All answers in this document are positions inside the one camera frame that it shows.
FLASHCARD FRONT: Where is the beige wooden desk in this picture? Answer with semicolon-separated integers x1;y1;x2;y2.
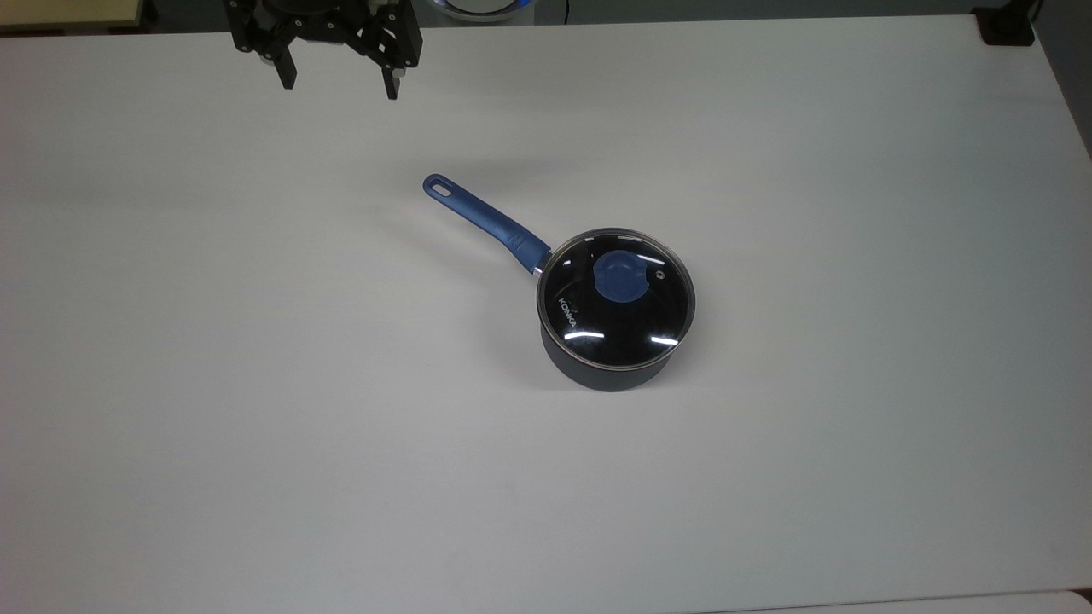
0;0;144;33

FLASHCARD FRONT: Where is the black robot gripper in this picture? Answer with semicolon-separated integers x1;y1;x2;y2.
224;0;424;101

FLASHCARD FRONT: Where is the glass lid with blue knob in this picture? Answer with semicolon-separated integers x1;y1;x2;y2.
536;227;697;373

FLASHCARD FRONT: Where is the dark saucepan with blue handle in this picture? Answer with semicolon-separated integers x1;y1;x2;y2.
422;173;696;394

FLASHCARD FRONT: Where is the black table clamp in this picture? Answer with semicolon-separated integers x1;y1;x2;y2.
971;0;1040;47

